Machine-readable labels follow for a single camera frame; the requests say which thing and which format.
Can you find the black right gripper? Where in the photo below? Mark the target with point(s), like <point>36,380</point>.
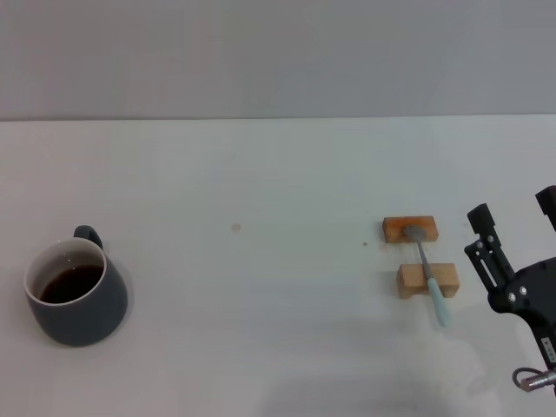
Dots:
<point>534,291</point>

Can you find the dark grey coffee cup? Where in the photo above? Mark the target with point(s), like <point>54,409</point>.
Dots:
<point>78,321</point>

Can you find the orange stained wooden block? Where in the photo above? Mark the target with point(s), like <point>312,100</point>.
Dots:
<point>393,230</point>

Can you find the pale notched wooden block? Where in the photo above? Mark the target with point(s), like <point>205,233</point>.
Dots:
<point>410,280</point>

